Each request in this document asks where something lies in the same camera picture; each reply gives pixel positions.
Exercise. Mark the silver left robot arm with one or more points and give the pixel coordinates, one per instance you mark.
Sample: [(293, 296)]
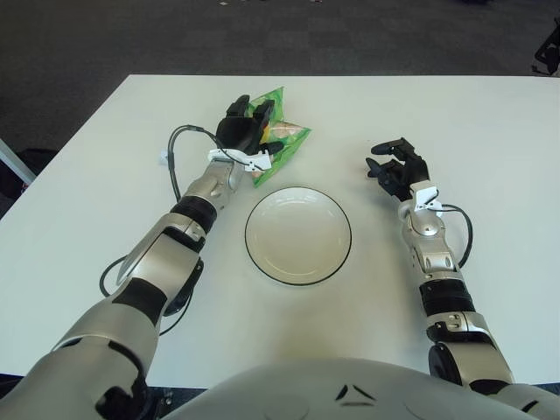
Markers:
[(153, 262)]

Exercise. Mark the green snack bag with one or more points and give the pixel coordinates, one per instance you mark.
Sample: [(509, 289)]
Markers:
[(289, 140)]

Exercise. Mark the grey robot torso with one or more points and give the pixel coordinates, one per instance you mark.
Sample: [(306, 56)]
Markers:
[(284, 394)]

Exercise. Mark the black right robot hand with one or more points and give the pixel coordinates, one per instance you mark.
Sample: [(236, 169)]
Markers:
[(413, 172)]

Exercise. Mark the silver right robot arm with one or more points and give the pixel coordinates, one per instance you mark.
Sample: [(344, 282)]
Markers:
[(429, 227)]

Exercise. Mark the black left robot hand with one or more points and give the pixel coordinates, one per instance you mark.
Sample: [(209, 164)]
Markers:
[(236, 131)]

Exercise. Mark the black office chair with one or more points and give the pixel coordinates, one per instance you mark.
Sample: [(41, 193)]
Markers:
[(549, 48)]

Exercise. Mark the white plate black rim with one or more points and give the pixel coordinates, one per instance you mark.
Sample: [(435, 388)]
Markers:
[(297, 236)]

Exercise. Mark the white table leg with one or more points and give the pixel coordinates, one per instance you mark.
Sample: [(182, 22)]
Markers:
[(15, 162)]

